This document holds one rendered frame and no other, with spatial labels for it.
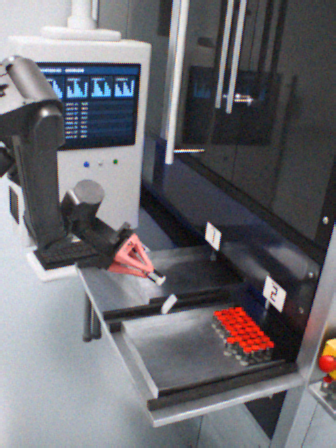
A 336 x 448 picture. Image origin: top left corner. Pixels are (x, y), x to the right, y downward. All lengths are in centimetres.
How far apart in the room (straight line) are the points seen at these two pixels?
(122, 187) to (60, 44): 60
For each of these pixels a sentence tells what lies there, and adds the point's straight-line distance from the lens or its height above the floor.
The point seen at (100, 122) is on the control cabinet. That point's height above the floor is 127.
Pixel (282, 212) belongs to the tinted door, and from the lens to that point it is 121.
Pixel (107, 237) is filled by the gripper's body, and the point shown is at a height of 125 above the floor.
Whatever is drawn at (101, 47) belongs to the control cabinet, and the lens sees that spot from 171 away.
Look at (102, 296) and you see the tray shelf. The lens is 141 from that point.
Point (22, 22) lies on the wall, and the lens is 624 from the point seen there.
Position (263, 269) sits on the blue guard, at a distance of 129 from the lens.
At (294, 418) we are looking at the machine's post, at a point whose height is 75.
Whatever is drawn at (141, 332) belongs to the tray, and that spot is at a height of 88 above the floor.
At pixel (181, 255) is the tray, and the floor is 89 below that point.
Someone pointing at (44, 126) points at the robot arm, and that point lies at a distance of 58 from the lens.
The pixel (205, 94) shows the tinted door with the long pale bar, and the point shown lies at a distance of 154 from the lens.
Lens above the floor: 167
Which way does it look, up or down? 25 degrees down
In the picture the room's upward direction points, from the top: 6 degrees clockwise
